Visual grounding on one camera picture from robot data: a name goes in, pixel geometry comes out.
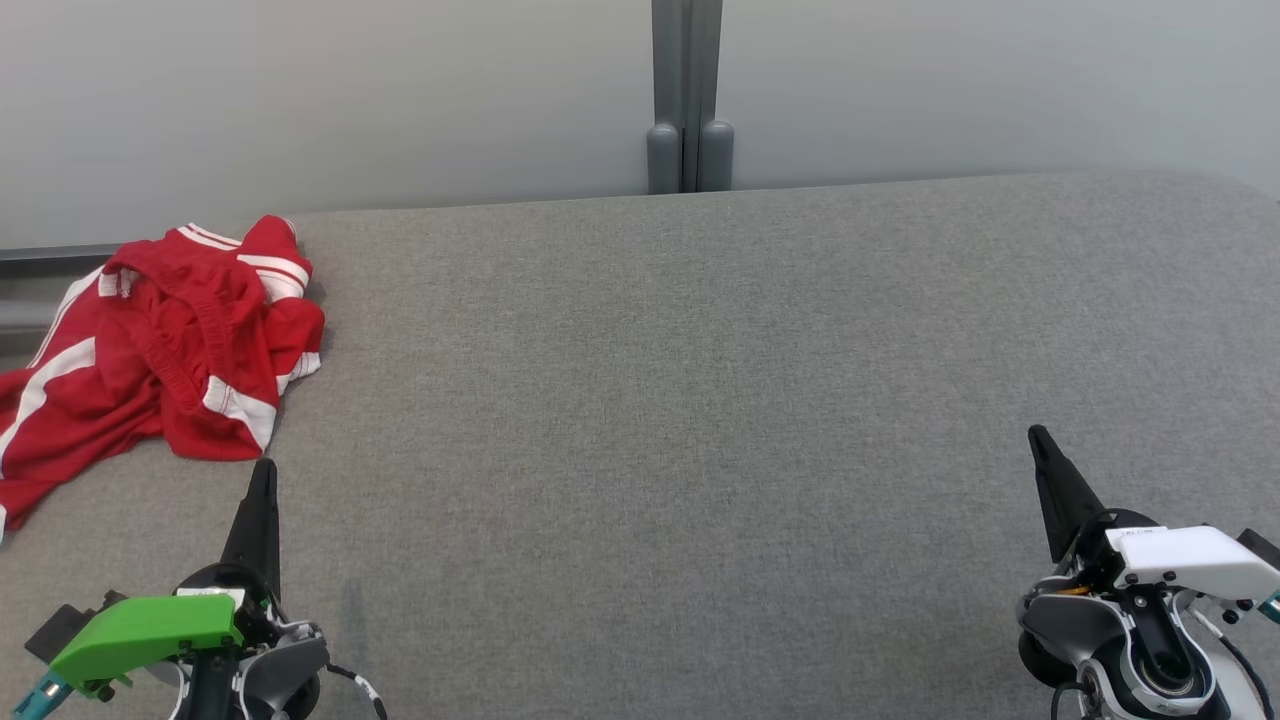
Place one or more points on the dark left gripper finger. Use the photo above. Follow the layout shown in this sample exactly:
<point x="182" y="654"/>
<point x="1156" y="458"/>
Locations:
<point x="258" y="530"/>

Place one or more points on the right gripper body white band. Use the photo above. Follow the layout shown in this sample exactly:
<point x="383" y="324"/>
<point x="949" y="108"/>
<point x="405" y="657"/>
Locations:
<point x="1180" y="555"/>

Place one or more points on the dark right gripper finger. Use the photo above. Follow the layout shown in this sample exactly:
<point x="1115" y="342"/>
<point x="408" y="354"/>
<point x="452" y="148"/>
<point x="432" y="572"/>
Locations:
<point x="1062" y="500"/>

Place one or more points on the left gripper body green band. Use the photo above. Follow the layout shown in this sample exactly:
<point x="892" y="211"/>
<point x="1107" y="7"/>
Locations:
<point x="140" y="630"/>

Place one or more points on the red shirt with white sleeves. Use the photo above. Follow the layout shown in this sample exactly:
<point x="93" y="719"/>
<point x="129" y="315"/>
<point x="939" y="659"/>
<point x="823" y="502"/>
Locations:
<point x="295" y="330"/>

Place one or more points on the red shorts with white stripes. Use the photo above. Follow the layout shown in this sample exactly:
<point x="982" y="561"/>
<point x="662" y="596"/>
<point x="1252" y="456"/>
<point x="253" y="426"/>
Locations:
<point x="185" y="340"/>

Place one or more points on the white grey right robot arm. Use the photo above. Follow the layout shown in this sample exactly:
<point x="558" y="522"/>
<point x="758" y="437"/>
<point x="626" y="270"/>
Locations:
<point x="1070" y="625"/>

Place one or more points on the grey fabric sofa seat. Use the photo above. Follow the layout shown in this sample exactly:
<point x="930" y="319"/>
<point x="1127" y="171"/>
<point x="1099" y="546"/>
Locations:
<point x="700" y="400"/>

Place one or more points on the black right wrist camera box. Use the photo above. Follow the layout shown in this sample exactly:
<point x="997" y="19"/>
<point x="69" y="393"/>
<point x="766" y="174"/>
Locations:
<point x="1262" y="548"/>

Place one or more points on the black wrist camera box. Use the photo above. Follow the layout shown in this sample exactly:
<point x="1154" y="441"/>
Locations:
<point x="1262" y="548"/>
<point x="55" y="632"/>

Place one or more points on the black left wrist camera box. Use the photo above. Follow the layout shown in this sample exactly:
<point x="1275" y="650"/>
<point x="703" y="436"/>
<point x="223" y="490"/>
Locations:
<point x="55" y="632"/>

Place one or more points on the teal right camera connector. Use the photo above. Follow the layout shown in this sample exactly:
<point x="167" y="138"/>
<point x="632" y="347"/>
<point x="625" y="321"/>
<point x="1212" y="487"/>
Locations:
<point x="1272" y="606"/>

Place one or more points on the teal camera connector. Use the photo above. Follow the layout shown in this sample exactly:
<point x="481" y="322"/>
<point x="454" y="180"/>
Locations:
<point x="35" y="700"/>
<point x="1272" y="606"/>

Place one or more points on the teal left camera connector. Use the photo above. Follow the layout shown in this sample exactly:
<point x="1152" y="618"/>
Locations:
<point x="35" y="700"/>

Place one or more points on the grey partition post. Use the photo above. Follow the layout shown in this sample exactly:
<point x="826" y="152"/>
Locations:
<point x="686" y="90"/>

